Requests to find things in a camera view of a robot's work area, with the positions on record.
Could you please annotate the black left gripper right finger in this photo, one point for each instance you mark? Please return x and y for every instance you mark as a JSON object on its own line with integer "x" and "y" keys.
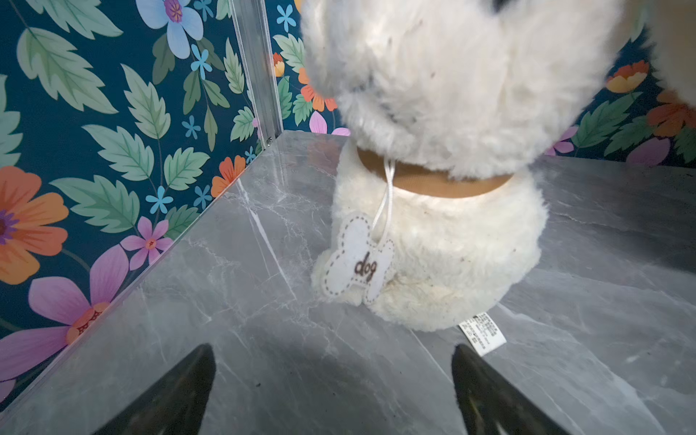
{"x": 489, "y": 404}

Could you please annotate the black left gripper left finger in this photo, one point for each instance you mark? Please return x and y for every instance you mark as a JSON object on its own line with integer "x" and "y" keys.
{"x": 175, "y": 404}

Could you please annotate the white plush dog toy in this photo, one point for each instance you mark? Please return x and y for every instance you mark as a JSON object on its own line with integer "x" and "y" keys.
{"x": 435, "y": 212}

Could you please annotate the aluminium frame corner post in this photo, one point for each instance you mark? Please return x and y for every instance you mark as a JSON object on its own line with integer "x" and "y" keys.
{"x": 253, "y": 37}

